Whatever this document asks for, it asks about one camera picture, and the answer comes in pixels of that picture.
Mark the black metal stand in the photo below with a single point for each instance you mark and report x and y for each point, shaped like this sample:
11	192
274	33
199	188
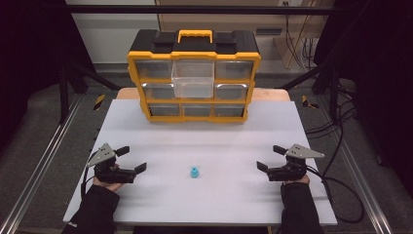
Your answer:
332	87
65	94

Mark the white foam board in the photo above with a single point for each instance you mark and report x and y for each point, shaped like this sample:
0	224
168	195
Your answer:
201	201

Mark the small blue plastic piece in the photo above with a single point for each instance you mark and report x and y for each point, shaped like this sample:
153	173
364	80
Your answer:
194	173

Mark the person's right hand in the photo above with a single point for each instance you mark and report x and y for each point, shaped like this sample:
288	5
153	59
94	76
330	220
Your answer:
302	181

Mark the clear plastic drawer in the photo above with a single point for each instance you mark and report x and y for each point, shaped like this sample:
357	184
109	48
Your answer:
193	88

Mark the black curtain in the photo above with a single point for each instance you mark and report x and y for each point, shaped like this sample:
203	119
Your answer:
380	81
29	65

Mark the set of small closed drawers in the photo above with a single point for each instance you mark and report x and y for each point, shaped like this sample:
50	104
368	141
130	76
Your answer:
233	70

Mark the person's left hand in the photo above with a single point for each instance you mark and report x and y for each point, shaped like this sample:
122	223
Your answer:
108	186

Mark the black frame crossbar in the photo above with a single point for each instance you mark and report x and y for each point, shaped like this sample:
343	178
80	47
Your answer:
195	9

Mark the yellow and black organizer cabinet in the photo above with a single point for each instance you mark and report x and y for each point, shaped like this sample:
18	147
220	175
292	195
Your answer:
152	55

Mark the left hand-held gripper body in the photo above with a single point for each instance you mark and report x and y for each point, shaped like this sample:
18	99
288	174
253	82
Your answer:
108	174

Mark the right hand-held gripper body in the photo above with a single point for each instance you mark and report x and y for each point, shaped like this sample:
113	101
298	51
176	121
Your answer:
292	170

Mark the aluminium floor rail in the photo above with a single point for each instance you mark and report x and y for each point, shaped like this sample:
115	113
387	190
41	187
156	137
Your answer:
360	182
35	172

